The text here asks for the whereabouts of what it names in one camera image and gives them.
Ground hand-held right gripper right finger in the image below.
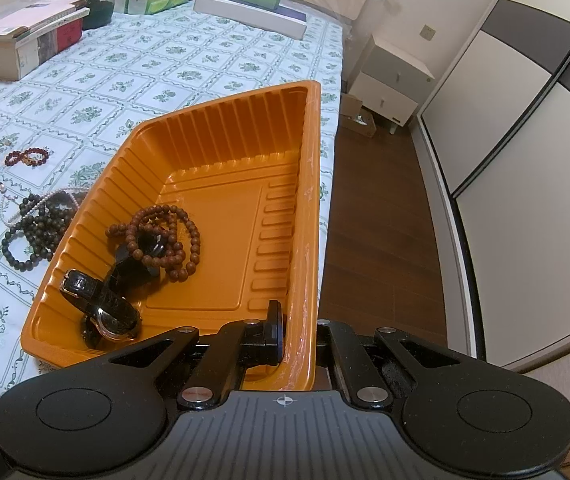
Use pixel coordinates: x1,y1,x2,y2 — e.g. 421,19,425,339
316,319,476,406

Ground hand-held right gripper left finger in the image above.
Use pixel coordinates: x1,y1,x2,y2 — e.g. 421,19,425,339
100,300,287,409

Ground red bead bracelet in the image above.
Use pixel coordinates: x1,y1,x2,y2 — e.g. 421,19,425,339
4,146,50,167

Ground white pearl necklace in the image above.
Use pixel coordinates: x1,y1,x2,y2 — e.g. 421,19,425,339
0,187,87,227

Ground dark bead bracelet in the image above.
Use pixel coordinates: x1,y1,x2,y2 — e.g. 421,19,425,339
1,219,62,272
18,192,79,242

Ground orange plastic tray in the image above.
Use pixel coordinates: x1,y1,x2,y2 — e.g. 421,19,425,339
20,80,322,392

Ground brown bead bracelet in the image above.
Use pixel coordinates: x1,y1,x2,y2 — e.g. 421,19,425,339
105,204,201,282

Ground black strap wristwatch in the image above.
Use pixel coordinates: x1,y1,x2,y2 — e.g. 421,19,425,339
59,269,142,351

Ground beige cardboard box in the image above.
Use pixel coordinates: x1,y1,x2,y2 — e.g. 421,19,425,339
0,0,91,81

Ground open cardboard box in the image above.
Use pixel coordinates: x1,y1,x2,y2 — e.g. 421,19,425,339
337,92,379,137

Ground white nightstand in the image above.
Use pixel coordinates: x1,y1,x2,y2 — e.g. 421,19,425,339
342,34,436,129

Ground white grey sliding wardrobe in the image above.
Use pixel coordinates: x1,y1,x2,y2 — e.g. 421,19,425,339
416,0,570,377

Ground long white box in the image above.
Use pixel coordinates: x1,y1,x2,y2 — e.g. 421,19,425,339
193,0,309,41

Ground dark purple flat box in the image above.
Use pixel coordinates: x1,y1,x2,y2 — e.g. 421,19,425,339
276,2,311,24

